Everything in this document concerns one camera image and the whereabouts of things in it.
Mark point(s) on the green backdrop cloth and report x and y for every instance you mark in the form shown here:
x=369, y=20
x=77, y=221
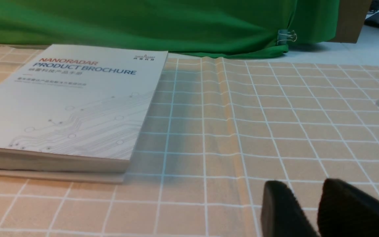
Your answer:
x=243, y=29

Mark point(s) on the white Nanoradar product brochure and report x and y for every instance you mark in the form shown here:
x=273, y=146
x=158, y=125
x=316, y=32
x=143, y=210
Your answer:
x=77, y=108

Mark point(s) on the brown cardboard board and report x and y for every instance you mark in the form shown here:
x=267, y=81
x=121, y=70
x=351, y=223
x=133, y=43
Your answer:
x=351, y=17

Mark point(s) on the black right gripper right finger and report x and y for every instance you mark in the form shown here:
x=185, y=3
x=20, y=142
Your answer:
x=346, y=211

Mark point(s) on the beige checkered tablecloth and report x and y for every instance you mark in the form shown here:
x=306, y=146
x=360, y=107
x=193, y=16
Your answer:
x=217, y=131

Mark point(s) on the silver binder clip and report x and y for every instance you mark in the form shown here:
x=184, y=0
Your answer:
x=285, y=36

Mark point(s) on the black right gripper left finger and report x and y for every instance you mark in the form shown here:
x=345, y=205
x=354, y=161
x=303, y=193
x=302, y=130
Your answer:
x=282, y=215

